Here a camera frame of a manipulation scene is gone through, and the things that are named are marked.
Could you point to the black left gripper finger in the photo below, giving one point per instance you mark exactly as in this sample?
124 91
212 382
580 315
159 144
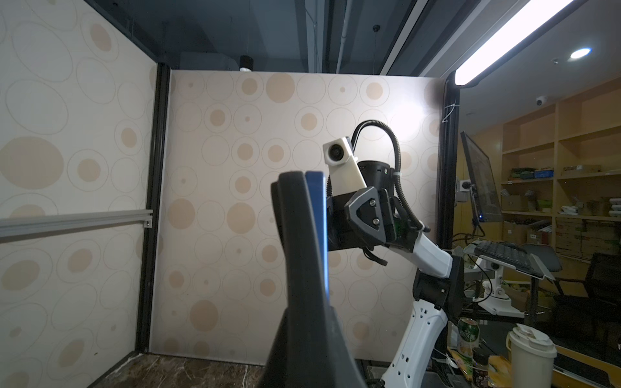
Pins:
309 348

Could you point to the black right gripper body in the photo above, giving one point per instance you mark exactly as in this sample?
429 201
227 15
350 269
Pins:
369 218

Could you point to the black smartphone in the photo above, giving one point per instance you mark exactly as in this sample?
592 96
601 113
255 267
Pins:
317 186

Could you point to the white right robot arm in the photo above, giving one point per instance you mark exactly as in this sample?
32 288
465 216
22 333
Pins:
436 299

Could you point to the black computer monitor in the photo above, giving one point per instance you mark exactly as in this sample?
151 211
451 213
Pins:
485 198

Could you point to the green drink can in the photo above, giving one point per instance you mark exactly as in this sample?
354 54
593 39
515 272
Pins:
469 337

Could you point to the black keyboard on stand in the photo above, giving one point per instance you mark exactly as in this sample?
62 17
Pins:
510 256

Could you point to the white lidded paper cup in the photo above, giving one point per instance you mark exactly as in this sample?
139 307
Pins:
532 355

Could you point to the bright ceiling light strip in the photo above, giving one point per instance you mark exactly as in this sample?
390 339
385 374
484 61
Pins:
520 26

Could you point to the black corner frame post right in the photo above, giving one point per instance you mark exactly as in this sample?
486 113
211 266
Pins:
447 162

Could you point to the black corner frame post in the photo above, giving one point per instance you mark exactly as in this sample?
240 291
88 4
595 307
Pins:
447 162
153 202

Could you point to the black corner frame post left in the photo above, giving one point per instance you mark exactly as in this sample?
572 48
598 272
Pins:
153 202

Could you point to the wooden wall shelf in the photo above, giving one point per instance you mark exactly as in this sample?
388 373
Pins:
561 165

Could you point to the silver aluminium rail left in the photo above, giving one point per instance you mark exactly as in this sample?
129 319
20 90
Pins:
16 229

